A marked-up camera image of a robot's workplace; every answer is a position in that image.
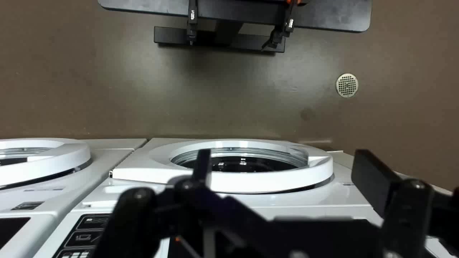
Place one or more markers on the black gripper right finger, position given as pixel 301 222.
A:
pixel 405 215

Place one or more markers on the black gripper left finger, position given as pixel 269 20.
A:
pixel 129 223

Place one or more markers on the white washer with 8 sign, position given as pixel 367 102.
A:
pixel 109 157

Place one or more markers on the white washer with 7 sign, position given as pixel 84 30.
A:
pixel 334 200

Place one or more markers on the round metal floor drain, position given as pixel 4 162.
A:
pixel 347 84

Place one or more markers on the dark gray robot base plate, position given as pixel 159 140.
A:
pixel 329 14

